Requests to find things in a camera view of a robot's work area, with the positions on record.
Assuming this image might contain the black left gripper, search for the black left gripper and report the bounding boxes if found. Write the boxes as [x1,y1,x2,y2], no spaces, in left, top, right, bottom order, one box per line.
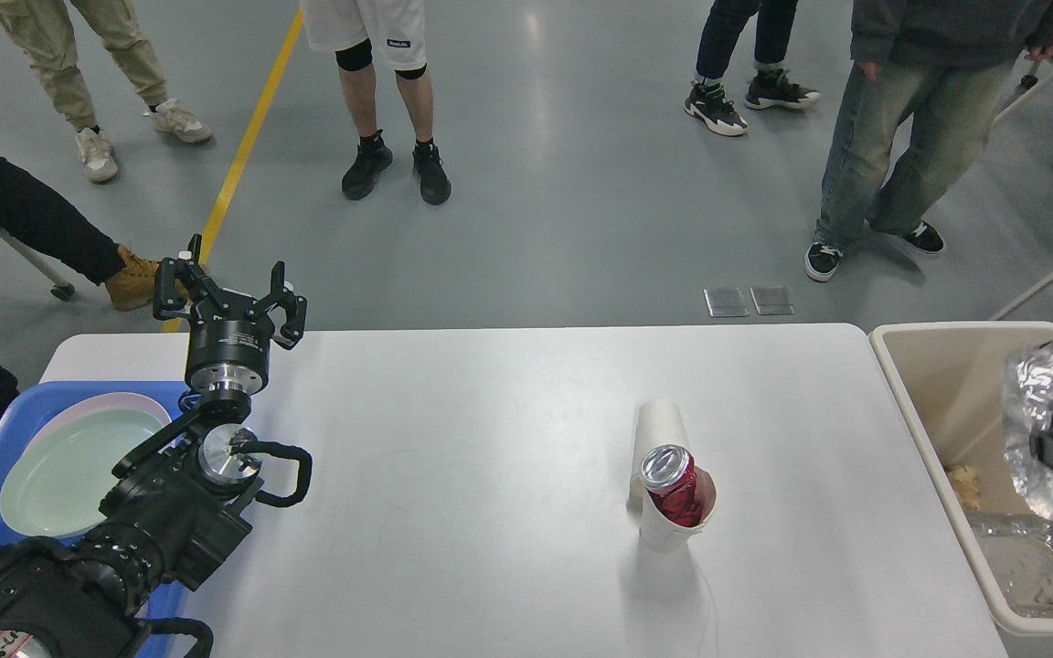
[152,234,307,395]

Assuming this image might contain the silver foil sheet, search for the silver foil sheet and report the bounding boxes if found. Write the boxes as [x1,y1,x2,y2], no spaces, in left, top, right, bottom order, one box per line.
[1004,338,1053,520]

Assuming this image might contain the green plate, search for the green plate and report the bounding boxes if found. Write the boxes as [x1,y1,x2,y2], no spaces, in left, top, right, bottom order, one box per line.
[0,408,166,538]

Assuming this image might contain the crushed red soda can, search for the crushed red soda can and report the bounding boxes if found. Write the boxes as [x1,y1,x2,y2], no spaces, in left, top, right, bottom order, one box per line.
[640,444,706,527]

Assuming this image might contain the white paper cup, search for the white paper cup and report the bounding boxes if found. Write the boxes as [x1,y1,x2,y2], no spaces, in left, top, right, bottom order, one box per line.
[638,466,718,553]
[628,398,689,509]

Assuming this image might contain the clear plastic wrapper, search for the clear plastic wrapper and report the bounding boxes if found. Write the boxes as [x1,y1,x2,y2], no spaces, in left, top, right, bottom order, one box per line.
[966,512,1053,618]

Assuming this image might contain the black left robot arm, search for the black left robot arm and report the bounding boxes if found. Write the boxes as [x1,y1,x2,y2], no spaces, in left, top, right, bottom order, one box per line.
[0,236,313,657]

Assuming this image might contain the beige plastic bin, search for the beige plastic bin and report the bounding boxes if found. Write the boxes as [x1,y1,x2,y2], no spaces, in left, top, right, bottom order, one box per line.
[869,322,1053,657]

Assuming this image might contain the pink plate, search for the pink plate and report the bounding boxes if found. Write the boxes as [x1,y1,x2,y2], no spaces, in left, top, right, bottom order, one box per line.
[33,392,170,439]

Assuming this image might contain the seated person tan boots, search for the seated person tan boots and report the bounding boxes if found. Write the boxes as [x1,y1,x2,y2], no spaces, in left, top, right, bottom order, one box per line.
[0,155,159,419]

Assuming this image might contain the person in beige trousers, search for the person in beige trousers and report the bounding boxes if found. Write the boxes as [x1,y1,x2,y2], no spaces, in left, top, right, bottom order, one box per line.
[0,1,213,184]

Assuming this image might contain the blue plastic tray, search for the blue plastic tray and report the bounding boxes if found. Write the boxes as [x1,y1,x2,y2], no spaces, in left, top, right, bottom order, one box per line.
[0,382,193,657]

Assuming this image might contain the metal floor socket plate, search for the metal floor socket plate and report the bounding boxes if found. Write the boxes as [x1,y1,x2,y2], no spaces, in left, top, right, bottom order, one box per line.
[703,286,795,318]

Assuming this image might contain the person in black trousers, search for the person in black trousers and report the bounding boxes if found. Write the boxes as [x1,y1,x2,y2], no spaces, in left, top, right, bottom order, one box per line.
[684,0,822,138]

